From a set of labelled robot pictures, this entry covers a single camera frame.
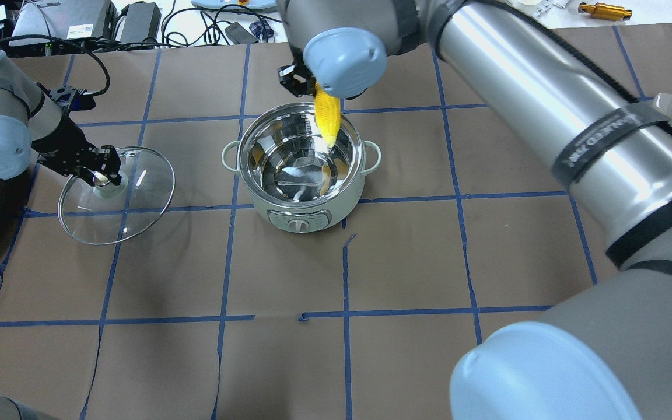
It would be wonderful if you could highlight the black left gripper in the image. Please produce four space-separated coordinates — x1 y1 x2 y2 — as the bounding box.
37 120 123 186

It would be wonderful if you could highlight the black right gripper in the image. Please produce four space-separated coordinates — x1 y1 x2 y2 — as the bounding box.
278 57 316 97

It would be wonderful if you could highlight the glass pot lid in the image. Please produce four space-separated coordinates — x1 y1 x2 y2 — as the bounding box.
58 146 176 246

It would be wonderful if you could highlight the yellow corn cob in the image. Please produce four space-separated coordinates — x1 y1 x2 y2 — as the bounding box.
314 82 342 149

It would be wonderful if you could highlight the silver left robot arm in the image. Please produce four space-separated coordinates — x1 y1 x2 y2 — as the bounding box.
0 49 123 188

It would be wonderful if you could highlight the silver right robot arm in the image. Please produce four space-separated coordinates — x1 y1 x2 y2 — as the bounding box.
276 1 672 419

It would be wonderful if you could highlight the pale green electric pot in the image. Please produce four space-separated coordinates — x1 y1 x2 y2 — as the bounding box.
221 103 382 233

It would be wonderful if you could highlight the black power adapter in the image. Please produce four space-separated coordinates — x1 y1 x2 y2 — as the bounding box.
224 22 258 45

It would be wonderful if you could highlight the black power brick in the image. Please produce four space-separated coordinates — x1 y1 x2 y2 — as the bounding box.
118 2 161 44

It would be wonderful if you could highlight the gold brass fitting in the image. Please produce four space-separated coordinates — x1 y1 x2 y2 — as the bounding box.
577 2 633 22

